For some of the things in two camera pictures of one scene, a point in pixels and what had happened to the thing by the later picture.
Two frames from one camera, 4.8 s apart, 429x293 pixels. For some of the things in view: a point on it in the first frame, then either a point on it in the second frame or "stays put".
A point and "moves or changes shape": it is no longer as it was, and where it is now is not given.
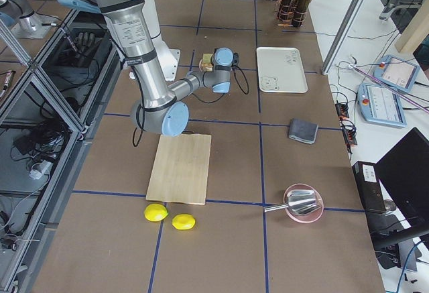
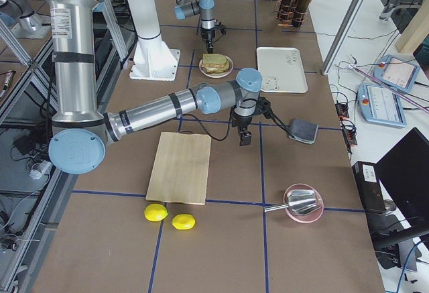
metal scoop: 299,202 stays put
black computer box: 369,186 stays put
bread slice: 208,66 moves or changes shape
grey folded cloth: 303,131 stays put
